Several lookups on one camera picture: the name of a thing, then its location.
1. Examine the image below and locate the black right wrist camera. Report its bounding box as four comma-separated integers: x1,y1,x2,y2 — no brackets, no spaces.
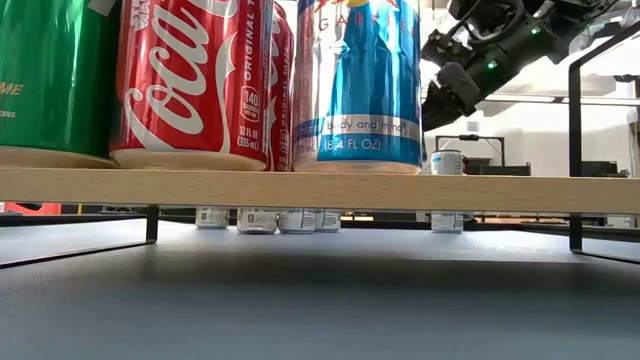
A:
435,60,479,104

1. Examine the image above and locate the red Coca-Cola can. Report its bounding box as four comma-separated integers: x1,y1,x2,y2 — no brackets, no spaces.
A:
108,0,274,173
264,0,296,173

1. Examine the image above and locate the black desk equipment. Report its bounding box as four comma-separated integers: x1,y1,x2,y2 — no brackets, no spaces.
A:
582,160,631,179

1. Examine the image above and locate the wooden shelf black metal frame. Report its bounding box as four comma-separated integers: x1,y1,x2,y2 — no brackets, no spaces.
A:
0,22,640,270

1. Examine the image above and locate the blue silver Red Bull can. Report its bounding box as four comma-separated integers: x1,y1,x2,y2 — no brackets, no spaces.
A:
292,0,424,175

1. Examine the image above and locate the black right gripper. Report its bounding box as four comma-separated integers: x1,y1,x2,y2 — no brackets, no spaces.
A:
421,14,571,132

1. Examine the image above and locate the red cart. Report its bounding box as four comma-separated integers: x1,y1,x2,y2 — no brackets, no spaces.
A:
3,202,62,216

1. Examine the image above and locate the black desk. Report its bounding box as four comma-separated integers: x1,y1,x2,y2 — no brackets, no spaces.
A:
464,157,532,177

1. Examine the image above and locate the long ceiling light rail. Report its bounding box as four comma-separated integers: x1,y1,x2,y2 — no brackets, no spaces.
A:
482,92,640,107

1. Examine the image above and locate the green Sprite soda can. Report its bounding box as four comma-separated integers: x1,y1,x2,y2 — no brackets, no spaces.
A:
0,0,121,170

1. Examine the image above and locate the black metal frame stand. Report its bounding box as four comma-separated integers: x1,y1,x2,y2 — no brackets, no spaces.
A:
433,133,506,169

